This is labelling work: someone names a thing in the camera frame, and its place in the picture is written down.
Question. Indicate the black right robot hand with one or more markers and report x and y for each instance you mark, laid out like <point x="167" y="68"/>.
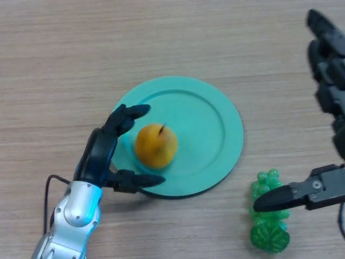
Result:
<point x="331" y="81"/>

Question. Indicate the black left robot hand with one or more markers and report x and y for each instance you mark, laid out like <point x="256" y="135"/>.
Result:
<point x="97" y="156"/>

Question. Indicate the yellow pear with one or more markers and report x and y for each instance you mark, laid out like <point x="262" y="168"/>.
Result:
<point x="155" y="148"/>

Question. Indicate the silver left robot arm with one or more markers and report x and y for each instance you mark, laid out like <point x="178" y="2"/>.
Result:
<point x="72" y="224"/>

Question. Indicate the green round plate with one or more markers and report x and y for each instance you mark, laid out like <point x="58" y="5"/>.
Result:
<point x="202" y="121"/>

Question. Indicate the green plastic grape bunch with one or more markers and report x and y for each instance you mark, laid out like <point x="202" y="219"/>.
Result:
<point x="269" y="237"/>

